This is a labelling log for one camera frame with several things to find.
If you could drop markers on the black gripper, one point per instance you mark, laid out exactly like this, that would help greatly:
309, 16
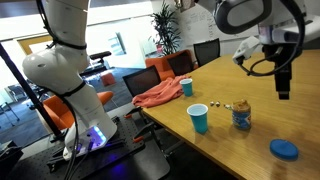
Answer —
281, 56

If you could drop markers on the peanut butter jar blue label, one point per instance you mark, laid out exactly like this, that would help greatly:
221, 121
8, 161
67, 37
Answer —
241, 116

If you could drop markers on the blue plastic jar lid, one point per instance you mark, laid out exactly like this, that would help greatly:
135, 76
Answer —
284, 149

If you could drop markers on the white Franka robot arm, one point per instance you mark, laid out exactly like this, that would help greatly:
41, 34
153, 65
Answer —
63, 66

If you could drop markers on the black mesh office chair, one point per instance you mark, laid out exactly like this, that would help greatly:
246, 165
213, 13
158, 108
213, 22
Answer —
312, 42
141, 81
206, 51

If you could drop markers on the large blue plastic cup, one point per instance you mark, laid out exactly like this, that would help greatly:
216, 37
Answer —
198, 120

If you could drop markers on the small blue plastic cup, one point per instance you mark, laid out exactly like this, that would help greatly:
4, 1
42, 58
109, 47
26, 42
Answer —
187, 88

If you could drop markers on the orange cloth towel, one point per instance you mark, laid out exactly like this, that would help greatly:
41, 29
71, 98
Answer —
159, 93

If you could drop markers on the orange sofa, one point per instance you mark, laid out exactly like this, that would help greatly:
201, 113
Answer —
160, 64

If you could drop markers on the green potted plant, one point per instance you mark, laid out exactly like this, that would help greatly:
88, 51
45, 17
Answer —
166, 28

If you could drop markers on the orange square ottoman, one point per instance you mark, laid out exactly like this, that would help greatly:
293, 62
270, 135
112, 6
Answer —
108, 79

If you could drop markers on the black exercise bench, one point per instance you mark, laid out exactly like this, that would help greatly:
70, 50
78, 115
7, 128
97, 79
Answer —
98, 56

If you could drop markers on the orange lounge chair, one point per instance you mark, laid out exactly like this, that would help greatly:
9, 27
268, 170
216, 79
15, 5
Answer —
56, 115

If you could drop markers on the black tripod pole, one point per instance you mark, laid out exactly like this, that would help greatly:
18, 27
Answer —
20, 83

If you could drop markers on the black box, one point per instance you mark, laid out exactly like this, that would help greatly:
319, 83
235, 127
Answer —
9, 160

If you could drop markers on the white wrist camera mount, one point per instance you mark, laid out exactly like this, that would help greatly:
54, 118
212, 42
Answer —
246, 50

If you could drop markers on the white wall whiteboard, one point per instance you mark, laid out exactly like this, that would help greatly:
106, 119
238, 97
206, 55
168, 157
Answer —
200, 26

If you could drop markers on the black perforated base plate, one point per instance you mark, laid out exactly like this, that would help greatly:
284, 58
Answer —
140, 163

